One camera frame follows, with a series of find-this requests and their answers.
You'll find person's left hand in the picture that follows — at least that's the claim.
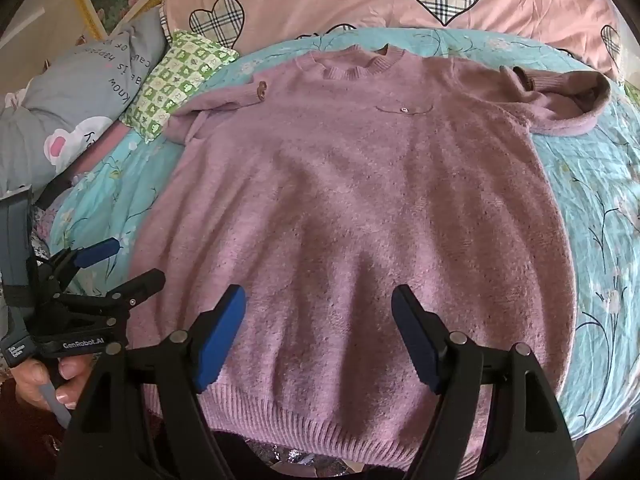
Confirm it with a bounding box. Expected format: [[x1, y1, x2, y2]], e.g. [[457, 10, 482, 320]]
[[10, 355, 94, 411]]

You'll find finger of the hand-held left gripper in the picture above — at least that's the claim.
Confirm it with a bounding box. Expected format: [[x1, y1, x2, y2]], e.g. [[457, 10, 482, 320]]
[[49, 238, 122, 287], [60, 268, 167, 312]]

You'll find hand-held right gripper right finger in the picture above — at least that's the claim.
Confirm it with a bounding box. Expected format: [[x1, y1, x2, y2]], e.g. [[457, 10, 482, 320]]
[[391, 284, 581, 480]]

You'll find mauve knitted sweater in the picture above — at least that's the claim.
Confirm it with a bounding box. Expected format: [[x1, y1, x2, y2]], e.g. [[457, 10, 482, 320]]
[[122, 44, 613, 471]]

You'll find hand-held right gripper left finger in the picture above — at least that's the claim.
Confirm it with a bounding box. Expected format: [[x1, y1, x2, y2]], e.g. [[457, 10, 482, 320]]
[[65, 284, 247, 480]]

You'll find grey printed pillow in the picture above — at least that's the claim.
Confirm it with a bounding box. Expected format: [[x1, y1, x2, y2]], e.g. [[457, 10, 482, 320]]
[[0, 10, 168, 196]]

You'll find teal floral bed sheet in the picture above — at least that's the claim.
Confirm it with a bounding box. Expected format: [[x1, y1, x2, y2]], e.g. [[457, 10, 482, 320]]
[[47, 27, 640, 443]]

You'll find green checked pillow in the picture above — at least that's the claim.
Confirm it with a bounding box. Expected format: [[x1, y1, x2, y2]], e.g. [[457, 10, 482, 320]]
[[121, 30, 241, 143]]

